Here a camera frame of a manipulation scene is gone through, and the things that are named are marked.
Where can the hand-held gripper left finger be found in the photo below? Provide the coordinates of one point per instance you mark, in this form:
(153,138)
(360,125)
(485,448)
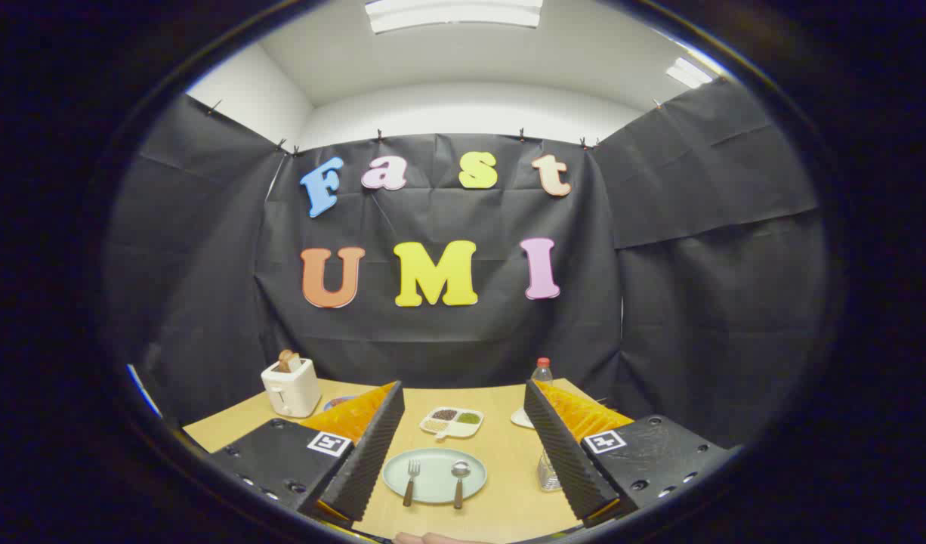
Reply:
(372,446)

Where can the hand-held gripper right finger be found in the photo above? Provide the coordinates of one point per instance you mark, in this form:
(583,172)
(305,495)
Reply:
(557,446)

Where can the white coaster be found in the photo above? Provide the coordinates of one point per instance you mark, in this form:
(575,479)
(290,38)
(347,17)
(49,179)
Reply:
(522,419)

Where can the blue plate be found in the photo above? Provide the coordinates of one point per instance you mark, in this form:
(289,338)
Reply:
(337,400)

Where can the pile of yellow soybeans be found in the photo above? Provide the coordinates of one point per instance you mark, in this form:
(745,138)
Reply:
(435,425)

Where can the pale green plate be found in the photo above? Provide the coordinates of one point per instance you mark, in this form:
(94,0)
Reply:
(435,483)

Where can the clear plastic water bottle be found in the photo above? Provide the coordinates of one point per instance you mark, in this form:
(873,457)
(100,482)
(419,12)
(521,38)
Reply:
(542,372)

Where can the pile of dark beans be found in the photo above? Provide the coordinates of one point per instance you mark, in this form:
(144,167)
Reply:
(444,415)

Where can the white divided tray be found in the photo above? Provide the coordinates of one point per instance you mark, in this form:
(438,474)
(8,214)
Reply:
(463,429)

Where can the pile of green beans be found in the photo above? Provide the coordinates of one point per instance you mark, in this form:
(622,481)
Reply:
(469,418)

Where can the white toaster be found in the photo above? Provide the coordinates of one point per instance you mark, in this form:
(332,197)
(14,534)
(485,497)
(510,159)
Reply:
(293,393)

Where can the toasted bread slice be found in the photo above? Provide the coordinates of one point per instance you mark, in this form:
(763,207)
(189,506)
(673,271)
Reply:
(288,360)

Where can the black backdrop cloth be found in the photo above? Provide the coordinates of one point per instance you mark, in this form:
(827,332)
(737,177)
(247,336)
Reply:
(448,340)

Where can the small ceiling light panel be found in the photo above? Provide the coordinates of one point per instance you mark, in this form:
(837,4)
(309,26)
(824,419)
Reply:
(688,73)

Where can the large ceiling light panel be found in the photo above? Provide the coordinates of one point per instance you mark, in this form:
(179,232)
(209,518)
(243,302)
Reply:
(454,13)

